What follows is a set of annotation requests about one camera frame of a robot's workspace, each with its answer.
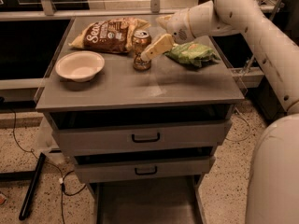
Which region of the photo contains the grey drawer cabinet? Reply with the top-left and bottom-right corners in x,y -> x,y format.
35,13 -> 246,224

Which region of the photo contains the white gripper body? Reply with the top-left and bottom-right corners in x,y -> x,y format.
166,8 -> 195,44

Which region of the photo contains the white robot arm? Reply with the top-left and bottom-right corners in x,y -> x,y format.
141,0 -> 299,224

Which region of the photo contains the grey top drawer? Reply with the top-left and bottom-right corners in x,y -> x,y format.
49,104 -> 233,157

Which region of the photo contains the grey middle drawer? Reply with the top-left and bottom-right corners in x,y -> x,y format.
74,147 -> 215,183

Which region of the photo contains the orange soda can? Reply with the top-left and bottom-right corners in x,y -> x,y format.
132,30 -> 151,71

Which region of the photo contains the grey bottom drawer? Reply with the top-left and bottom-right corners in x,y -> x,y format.
93,176 -> 206,224

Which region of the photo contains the black floor cable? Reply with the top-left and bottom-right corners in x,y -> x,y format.
8,107 -> 88,224

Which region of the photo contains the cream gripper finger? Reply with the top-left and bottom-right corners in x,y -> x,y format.
156,15 -> 172,30
140,34 -> 174,62

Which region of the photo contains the green snack bag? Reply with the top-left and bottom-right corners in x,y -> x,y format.
164,42 -> 221,68

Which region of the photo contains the grey drawer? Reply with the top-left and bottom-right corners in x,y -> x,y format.
93,176 -> 206,224
74,147 -> 215,183
49,104 -> 233,157

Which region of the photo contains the black floor bar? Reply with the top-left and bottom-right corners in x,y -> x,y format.
19,153 -> 46,221

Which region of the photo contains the white paper bowl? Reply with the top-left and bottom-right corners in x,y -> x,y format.
55,51 -> 105,82

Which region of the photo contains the brown chip bag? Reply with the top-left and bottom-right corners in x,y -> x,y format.
69,17 -> 150,54

